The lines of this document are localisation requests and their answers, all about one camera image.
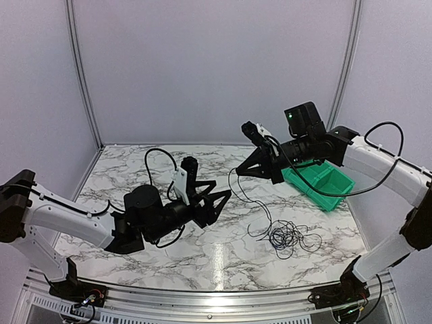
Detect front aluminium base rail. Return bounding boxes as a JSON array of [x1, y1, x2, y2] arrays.
[[11, 269, 406, 323]]

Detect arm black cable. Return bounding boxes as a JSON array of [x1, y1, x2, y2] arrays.
[[144, 147, 178, 186], [269, 121, 405, 197]]

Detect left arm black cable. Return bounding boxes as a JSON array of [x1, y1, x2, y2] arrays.
[[144, 147, 178, 186]]

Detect left aluminium frame post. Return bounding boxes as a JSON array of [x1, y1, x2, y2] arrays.
[[64, 0, 104, 151]]

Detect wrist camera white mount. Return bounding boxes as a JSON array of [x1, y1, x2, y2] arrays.
[[173, 156, 198, 205], [241, 121, 277, 149]]

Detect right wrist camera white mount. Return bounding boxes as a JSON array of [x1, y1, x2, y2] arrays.
[[241, 121, 277, 149]]

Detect green three-compartment plastic bin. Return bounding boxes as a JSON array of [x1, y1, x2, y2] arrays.
[[281, 162, 355, 211]]

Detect aluminium frame post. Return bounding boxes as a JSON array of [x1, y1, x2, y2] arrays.
[[64, 0, 104, 151], [319, 0, 365, 136]]

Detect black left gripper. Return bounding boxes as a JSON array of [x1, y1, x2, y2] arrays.
[[146, 180, 232, 242]]

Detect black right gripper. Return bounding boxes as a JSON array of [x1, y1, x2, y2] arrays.
[[236, 134, 315, 184]]

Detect black wire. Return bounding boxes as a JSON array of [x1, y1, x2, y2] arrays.
[[227, 167, 274, 230]]

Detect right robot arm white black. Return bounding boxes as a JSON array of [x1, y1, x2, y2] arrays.
[[236, 102, 431, 308]]

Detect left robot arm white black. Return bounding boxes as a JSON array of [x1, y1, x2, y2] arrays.
[[1, 169, 232, 304]]

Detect black cable bundle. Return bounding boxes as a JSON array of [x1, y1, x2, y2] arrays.
[[246, 198, 324, 261]]

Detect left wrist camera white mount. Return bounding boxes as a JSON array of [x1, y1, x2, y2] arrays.
[[173, 156, 198, 205]]

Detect right aluminium frame post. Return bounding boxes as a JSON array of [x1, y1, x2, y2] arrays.
[[319, 0, 365, 136]]

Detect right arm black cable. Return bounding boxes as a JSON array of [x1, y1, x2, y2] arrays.
[[269, 121, 405, 197]]

